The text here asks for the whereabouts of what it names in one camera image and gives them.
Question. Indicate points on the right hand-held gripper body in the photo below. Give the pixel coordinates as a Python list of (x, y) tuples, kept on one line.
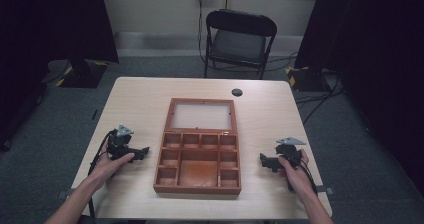
[(286, 154)]

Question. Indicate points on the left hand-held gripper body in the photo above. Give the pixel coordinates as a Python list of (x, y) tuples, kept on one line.
[(119, 143)]

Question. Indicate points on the brown wooden compartment box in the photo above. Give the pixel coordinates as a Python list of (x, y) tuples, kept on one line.
[(200, 147)]

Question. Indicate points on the person's right hand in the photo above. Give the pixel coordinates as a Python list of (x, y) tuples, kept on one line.
[(296, 175)]

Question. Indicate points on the person's left hand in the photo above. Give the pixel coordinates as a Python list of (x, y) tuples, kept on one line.
[(110, 165)]

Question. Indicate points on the black table grommet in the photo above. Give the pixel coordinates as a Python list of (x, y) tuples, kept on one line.
[(237, 92)]

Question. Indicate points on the black yellow striped base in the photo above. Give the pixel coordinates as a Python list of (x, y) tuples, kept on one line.
[(305, 78)]

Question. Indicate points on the black stand base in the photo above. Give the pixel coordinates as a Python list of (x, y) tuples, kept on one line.
[(81, 73)]

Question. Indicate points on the black folding chair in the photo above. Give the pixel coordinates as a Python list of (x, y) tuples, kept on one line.
[(238, 42)]

